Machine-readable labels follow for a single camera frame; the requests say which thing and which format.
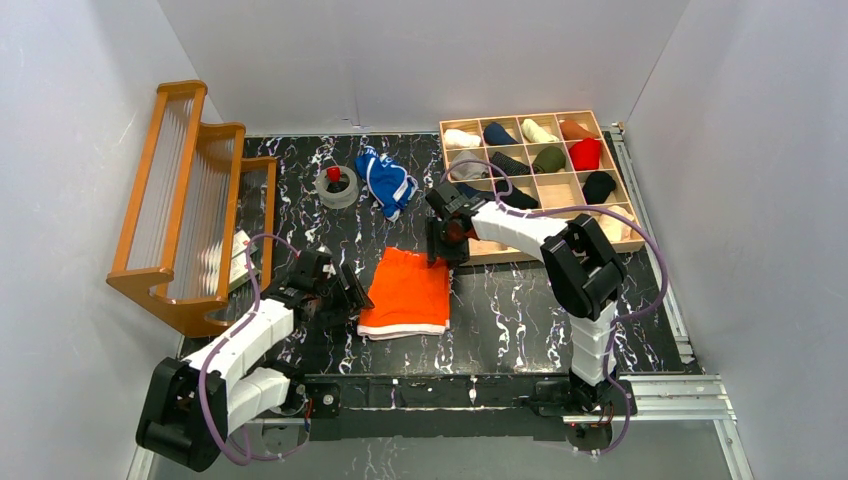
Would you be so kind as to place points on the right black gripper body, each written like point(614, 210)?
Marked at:
point(436, 237)

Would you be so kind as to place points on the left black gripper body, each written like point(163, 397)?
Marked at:
point(342, 289)

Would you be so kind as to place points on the orange underwear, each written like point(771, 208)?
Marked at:
point(410, 297)

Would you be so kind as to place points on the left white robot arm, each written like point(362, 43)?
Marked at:
point(194, 404)

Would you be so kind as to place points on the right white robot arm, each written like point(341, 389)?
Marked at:
point(584, 270)

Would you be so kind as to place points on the blue underwear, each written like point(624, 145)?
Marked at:
point(391, 184)

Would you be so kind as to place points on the clear tape roll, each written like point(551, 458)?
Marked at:
point(338, 195)

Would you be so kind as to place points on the grey rolled cloth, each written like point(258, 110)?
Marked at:
point(467, 166)

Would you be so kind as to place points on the white rolled cloth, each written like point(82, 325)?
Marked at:
point(459, 139)

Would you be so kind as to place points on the black rolled cloth middle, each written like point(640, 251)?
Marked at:
point(514, 197)

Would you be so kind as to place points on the black rolled cloth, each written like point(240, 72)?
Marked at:
point(597, 187)
point(514, 197)

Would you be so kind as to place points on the dark patterned rolled cloth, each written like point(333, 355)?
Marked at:
point(509, 166)

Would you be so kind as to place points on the white box red label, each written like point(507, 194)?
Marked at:
point(240, 260)

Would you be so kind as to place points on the navy rolled cloth top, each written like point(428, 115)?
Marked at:
point(495, 134)

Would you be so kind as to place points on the cream rolled cloth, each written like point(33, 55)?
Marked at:
point(534, 133)

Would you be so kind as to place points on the olive rolled cloth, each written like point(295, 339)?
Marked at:
point(550, 159)

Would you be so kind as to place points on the small red cap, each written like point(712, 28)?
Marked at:
point(333, 174)

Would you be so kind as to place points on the wooden compartment organizer box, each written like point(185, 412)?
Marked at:
point(559, 194)

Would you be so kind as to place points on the wooden acrylic tiered rack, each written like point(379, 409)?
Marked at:
point(173, 256)

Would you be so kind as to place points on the rust orange rolled cloth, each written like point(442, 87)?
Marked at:
point(573, 131)

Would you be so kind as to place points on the red rolled cloth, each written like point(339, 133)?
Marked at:
point(586, 154)

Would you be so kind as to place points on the black rolled cloth right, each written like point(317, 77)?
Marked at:
point(597, 187)

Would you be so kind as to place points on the beige rolled cloth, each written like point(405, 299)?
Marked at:
point(614, 229)

